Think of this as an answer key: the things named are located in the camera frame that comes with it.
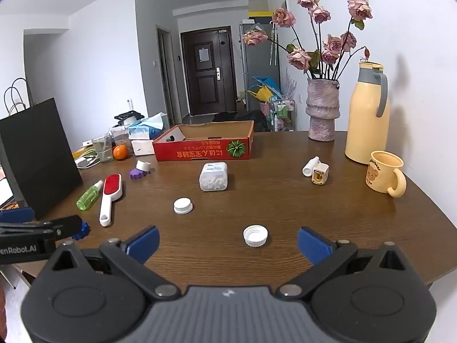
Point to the metal rolling cart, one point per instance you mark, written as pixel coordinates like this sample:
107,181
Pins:
282,110

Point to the red lint brush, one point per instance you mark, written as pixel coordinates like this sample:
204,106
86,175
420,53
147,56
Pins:
112,185

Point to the clear cotton swab container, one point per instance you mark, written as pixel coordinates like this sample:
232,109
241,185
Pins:
213,180

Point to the pink ceramic vase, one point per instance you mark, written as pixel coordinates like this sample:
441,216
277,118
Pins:
322,110

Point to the pink bucket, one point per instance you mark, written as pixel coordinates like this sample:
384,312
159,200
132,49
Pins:
264,107

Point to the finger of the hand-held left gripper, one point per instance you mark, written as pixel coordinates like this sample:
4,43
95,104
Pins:
18,215
53,227

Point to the clear glass cup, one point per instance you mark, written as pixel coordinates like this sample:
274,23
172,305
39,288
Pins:
101,152

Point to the purple gear toy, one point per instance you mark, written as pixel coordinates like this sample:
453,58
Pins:
135,174

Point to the clear folded umbrellas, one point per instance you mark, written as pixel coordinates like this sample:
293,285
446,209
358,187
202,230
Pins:
274,44

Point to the small white box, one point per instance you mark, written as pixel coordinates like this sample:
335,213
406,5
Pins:
142,147

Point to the yellow box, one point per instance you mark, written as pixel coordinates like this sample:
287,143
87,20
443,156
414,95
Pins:
260,13

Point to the yellow thermos jug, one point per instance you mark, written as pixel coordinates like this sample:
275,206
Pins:
364,128

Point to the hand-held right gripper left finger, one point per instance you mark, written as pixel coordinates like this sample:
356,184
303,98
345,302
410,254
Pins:
144,243

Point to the pale lilac decoration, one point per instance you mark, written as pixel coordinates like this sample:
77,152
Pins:
292,84

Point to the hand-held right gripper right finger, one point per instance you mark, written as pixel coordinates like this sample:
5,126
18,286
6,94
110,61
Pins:
314,244

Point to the yellow bag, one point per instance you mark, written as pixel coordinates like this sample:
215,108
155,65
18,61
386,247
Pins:
264,94

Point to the blue tissue box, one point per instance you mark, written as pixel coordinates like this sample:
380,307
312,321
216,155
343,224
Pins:
141,132

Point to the small white spray bottle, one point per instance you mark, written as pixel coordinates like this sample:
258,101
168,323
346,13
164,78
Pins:
309,168

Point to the clear plastic container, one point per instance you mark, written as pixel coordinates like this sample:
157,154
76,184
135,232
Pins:
119,135

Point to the black paper bag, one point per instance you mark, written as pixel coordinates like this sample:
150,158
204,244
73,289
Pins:
35,157

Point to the dark brown door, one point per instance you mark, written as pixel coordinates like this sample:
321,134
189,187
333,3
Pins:
209,85

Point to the white yellow toy cube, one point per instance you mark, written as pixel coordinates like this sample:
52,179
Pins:
320,177

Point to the white ribbed bottle cap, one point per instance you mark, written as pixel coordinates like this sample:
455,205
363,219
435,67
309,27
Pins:
183,206

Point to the red cardboard box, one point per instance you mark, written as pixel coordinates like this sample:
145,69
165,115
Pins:
200,150

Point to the black device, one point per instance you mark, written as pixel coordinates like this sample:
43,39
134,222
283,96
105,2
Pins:
126,116

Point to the green spray bottle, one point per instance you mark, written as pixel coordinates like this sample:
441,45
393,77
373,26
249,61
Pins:
87,198

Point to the yellow bear mug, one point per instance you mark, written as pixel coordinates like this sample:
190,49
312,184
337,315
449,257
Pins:
380,175

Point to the dried pink roses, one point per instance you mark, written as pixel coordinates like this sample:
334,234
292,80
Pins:
300,59

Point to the black cloth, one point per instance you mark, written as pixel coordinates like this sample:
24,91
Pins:
235,116

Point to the orange fruit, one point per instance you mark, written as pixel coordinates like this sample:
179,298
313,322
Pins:
120,152

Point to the blue plastic rack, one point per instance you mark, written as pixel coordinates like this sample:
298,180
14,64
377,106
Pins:
266,80

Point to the white tape roll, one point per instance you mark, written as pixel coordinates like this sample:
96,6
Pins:
143,166

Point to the grey refrigerator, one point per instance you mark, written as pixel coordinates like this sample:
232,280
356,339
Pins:
257,60

